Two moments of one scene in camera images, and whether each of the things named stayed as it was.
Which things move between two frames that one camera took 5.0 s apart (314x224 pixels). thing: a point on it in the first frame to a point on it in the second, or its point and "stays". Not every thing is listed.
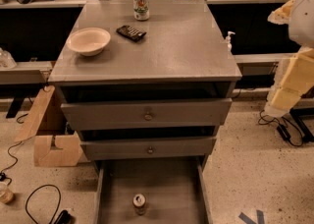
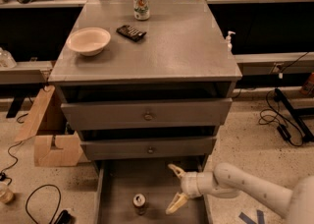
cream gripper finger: (282, 15) to (179, 171)
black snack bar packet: (130, 32) stays
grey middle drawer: (183, 148) stays
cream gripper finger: (294, 77) to (178, 202)
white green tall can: (141, 3) stays
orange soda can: (139, 201) stays
